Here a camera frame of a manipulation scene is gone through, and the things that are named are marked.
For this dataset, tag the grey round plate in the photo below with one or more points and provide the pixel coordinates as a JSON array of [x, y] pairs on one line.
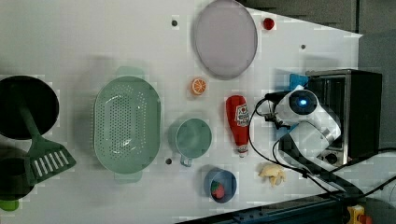
[[225, 38]]

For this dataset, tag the bright green small object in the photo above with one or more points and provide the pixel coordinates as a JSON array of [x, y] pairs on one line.
[[9, 205]]

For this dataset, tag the green slotted spatula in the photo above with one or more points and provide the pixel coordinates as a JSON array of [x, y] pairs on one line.
[[44, 158]]

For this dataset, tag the yellow banana toy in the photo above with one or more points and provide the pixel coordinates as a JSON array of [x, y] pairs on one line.
[[274, 172]]

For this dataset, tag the black pan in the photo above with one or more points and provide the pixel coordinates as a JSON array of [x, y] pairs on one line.
[[36, 96]]

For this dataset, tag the green perforated colander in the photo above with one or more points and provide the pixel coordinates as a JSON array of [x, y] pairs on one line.
[[127, 124]]

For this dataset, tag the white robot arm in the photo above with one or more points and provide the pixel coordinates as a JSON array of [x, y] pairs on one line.
[[313, 129]]

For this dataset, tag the dark round container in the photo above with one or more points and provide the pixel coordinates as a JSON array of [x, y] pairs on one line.
[[13, 181]]

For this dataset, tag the red ketchup bottle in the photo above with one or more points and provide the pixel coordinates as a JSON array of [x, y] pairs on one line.
[[237, 115]]

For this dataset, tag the green cup with handle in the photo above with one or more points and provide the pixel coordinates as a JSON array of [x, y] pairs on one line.
[[190, 138]]

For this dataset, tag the blue bowl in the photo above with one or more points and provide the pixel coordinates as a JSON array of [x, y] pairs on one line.
[[226, 178]]

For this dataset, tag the orange slice toy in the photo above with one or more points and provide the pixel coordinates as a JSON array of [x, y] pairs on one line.
[[198, 86]]

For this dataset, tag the yellow orange clamp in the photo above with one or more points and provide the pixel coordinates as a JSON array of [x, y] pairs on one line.
[[358, 216]]

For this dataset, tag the small red tomato toy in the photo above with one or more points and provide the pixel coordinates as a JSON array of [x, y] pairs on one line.
[[268, 24]]

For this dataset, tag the red strawberry toy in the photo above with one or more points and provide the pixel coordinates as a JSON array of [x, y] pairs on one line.
[[217, 190]]

